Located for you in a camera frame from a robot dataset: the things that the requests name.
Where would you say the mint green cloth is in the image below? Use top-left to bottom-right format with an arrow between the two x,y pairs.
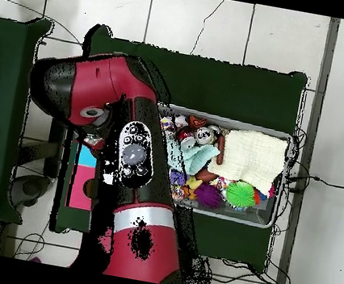
162,136 -> 222,180

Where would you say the wooden box with three holes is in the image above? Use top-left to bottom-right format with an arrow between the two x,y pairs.
63,140 -> 107,213

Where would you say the shallow mesh bin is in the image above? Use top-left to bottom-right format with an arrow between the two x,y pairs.
141,101 -> 298,232

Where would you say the crumpled colourful dotted paper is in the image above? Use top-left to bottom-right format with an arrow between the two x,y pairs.
158,115 -> 178,135

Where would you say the grey round base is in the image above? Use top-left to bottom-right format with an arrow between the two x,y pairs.
8,170 -> 52,211

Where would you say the small soccer ball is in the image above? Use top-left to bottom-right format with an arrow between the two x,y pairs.
173,113 -> 191,129

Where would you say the blue toy block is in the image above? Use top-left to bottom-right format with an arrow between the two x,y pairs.
168,168 -> 190,187

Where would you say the crushed red cola can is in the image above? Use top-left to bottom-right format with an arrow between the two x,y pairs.
174,125 -> 199,152

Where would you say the orange tiger-striped ball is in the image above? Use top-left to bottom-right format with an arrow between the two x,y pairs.
187,114 -> 209,132

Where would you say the yellow rubber duck toy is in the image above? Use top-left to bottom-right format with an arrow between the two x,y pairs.
180,174 -> 204,203

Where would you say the crushed beige drink can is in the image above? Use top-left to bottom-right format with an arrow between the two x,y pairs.
193,123 -> 218,148

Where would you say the brown toy hot dog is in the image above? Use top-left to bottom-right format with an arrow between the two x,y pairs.
213,135 -> 229,166

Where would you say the purple spiky toy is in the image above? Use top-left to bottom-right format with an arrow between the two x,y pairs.
191,180 -> 228,211

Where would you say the green spiky puffer toy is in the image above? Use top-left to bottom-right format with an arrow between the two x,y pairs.
222,178 -> 261,211

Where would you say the cream knitted cloth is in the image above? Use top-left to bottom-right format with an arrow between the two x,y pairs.
204,123 -> 291,199

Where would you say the thin dark cable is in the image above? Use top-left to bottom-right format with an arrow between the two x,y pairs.
189,0 -> 224,59

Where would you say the black power cable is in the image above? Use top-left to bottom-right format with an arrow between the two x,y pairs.
284,170 -> 344,203

